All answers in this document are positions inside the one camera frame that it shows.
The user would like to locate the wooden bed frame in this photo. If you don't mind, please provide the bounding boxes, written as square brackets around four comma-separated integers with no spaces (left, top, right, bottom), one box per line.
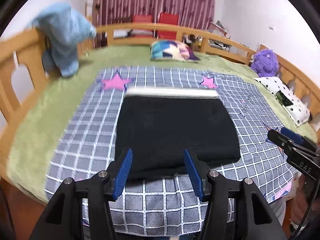
[1,23,319,161]

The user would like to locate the light blue towel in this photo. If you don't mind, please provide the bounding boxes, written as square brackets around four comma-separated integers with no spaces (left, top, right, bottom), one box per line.
[28,2,97,78]

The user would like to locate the maroon patterned curtain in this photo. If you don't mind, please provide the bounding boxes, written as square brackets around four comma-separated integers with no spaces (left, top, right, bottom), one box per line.
[92,0,215,29]

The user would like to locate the left red chair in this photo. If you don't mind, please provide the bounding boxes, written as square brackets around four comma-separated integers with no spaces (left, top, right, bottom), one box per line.
[130,15,155,38]

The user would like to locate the black pants with white stripe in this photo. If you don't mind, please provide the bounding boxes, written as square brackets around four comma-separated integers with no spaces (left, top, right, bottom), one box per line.
[115,87,240,180]

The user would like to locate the colourful geometric pillow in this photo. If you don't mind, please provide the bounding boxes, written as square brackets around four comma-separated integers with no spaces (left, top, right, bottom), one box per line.
[150,40,200,62]

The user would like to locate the green bed sheet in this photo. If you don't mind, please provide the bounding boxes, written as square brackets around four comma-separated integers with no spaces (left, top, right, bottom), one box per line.
[7,45,318,204]

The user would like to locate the grey checked blanket with stars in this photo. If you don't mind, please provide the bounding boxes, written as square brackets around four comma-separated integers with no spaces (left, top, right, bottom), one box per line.
[44,66,297,237]

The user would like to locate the white black-dotted pillow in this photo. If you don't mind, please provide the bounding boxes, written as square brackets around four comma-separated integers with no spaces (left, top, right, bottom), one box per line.
[255,76,310,127]

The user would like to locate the person's right hand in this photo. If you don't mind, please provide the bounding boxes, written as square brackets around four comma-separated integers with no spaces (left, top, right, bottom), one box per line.
[290,174,319,232]

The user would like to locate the purple plush toy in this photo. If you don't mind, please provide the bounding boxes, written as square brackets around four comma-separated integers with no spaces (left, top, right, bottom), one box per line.
[251,49,279,77]

